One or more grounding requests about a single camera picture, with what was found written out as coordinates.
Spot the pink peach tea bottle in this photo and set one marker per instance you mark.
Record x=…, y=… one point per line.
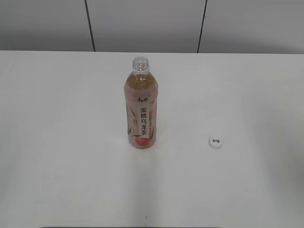
x=141, y=93

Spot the white bottle cap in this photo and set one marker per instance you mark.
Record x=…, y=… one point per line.
x=215, y=143

